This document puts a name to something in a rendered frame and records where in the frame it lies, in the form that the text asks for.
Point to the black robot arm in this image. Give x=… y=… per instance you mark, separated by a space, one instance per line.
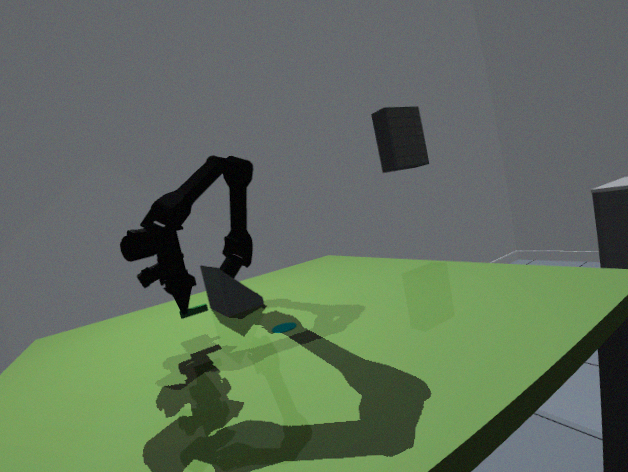
x=173 y=208

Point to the cyan circle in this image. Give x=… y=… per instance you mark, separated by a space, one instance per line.
x=283 y=327

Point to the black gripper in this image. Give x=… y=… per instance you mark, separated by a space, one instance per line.
x=179 y=282

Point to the green rectangular post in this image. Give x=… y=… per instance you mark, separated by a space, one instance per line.
x=195 y=310

